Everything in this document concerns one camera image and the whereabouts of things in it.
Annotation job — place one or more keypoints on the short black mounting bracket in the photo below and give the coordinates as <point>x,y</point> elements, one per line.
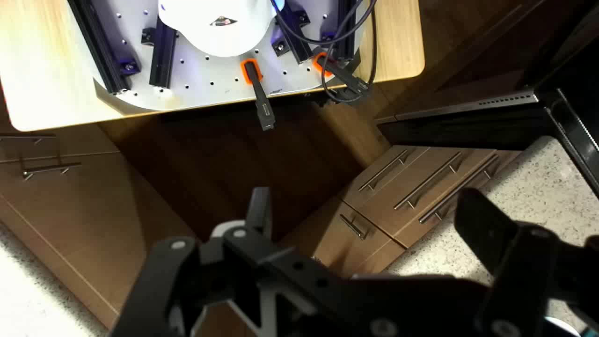
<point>293,38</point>
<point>163,59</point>

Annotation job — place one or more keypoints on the light wooden robot table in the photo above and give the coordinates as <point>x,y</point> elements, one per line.
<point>38,76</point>

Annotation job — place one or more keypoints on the long black mounting rail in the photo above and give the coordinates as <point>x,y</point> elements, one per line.
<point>100,44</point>

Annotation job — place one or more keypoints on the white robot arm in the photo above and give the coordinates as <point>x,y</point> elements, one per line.
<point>212,38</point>

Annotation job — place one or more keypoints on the orange black clamp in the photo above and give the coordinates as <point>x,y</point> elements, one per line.
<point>261,94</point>
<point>339,74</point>

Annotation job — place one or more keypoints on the white perforated mounting plate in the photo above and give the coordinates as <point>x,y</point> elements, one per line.
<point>206,72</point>

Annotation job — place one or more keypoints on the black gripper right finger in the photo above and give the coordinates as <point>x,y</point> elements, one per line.
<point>512,269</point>

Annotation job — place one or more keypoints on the brown lower kitchen cabinet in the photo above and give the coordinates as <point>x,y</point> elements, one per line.
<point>75,218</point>
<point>375,244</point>

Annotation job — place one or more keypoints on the black kitchen stove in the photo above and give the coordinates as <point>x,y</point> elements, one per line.
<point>469,128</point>

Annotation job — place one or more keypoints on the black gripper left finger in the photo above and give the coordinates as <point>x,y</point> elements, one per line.
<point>169,282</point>

